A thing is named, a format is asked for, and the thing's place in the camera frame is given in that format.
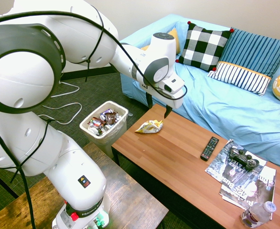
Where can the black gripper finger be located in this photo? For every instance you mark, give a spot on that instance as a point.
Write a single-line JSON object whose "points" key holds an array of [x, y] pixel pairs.
{"points": [[168, 111], [149, 100]]}

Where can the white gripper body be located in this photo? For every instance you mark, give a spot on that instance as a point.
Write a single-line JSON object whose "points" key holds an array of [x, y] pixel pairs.
{"points": [[170, 100]]}

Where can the yellow white Lays chip bag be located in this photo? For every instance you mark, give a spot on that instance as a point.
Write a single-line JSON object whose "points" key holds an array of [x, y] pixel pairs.
{"points": [[149, 126]]}

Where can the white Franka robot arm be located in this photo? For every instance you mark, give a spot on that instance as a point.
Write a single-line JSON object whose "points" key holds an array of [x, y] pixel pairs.
{"points": [[58, 155]]}

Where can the beige plastic trash bin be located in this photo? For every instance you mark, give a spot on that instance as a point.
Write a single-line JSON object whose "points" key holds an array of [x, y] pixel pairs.
{"points": [[113, 105]]}

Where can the brown snack wrapper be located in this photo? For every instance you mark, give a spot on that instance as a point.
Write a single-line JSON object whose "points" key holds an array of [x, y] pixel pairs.
{"points": [[111, 117]]}

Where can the silver drink can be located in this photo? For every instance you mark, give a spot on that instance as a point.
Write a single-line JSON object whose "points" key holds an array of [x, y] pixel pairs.
{"points": [[106, 127]]}

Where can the light blue covered sofa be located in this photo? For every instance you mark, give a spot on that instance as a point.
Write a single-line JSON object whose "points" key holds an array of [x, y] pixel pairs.
{"points": [[225, 107]]}

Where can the black TV remote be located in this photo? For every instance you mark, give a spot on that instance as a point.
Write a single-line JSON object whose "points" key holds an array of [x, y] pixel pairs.
{"points": [[209, 149]]}

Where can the Hello Panda chocolate packet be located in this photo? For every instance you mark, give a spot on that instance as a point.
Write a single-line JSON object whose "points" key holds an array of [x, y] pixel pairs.
{"points": [[95, 122]]}

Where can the black white checkered pillow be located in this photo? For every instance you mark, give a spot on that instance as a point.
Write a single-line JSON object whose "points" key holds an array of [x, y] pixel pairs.
{"points": [[201, 47]]}

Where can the white crumpled paper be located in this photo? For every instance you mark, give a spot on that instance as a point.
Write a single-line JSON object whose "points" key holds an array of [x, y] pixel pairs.
{"points": [[93, 130]]}

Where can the plain yellow pillow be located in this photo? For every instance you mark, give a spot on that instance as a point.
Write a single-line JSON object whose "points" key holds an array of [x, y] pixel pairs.
{"points": [[174, 34]]}

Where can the white navy striped pillow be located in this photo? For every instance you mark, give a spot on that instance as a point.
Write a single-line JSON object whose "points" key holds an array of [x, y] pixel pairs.
{"points": [[240, 76]]}

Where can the grey Leader magazine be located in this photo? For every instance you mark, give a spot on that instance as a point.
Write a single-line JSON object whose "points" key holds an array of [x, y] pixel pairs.
{"points": [[220, 167]]}

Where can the black game controller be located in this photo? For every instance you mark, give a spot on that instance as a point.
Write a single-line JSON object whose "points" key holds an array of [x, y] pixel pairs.
{"points": [[242, 159]]}

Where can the blue striped pillow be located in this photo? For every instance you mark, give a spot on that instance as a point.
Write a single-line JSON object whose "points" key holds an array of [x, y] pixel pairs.
{"points": [[254, 52]]}

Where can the rustic dark wood table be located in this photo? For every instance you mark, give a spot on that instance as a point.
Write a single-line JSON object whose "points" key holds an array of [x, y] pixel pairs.
{"points": [[130, 202]]}

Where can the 425 Business magazine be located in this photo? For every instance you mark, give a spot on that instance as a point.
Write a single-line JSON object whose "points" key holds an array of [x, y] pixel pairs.
{"points": [[247, 190]]}

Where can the clear plastic water bottle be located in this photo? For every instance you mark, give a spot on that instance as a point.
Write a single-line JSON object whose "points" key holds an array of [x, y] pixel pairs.
{"points": [[256, 214]]}

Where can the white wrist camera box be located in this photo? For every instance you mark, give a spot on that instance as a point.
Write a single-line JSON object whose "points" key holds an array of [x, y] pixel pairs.
{"points": [[174, 84]]}

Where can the wooden coffee table black frame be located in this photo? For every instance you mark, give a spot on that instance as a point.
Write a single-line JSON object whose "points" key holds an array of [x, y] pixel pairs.
{"points": [[178, 155]]}

